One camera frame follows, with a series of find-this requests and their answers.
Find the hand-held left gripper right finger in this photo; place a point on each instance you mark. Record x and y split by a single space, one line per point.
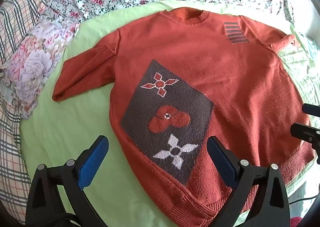
221 159

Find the plaid blanket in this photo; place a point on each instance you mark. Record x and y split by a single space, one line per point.
15 29

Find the dark red cloth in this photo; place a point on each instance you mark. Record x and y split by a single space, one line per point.
298 221

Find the light green bedsheet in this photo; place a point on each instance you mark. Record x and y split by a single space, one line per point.
75 122

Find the orange knit sweater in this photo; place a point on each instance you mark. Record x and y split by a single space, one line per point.
225 79

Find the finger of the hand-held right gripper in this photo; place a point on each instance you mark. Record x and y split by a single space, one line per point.
303 131
312 111

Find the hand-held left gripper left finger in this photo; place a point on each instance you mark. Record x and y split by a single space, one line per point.
93 162

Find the purple peony print pillow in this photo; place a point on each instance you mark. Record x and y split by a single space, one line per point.
37 67

